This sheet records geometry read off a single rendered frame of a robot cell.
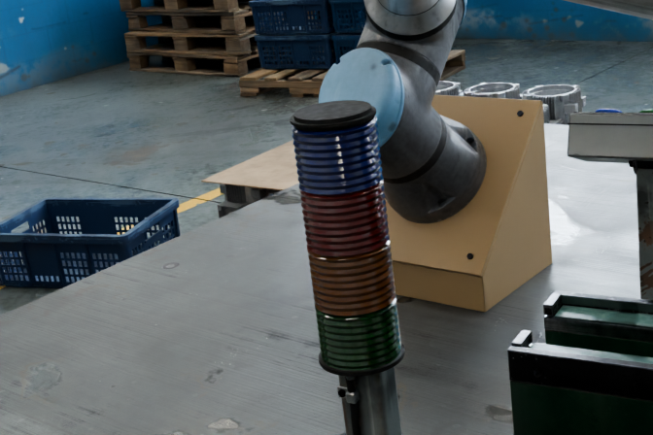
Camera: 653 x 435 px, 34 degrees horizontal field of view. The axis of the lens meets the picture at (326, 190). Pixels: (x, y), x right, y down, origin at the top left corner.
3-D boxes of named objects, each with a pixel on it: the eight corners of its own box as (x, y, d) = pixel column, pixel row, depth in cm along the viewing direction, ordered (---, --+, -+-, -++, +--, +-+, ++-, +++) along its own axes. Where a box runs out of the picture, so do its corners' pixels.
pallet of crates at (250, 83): (466, 68, 681) (456, -58, 658) (406, 99, 618) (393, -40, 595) (308, 68, 746) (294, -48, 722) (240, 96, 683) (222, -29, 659)
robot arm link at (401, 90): (351, 176, 144) (294, 126, 134) (383, 89, 148) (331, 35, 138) (426, 184, 136) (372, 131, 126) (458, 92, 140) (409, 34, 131)
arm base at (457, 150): (371, 211, 152) (334, 179, 145) (416, 119, 156) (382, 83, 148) (459, 234, 142) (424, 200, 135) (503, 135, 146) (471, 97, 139)
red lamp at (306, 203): (403, 230, 78) (397, 171, 77) (365, 261, 73) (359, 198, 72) (332, 225, 81) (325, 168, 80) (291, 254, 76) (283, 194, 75)
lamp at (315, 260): (409, 287, 79) (403, 230, 78) (372, 321, 75) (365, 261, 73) (339, 281, 82) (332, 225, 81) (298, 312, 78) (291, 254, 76)
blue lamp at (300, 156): (397, 171, 77) (392, 110, 75) (359, 198, 72) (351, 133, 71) (325, 168, 80) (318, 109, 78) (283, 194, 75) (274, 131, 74)
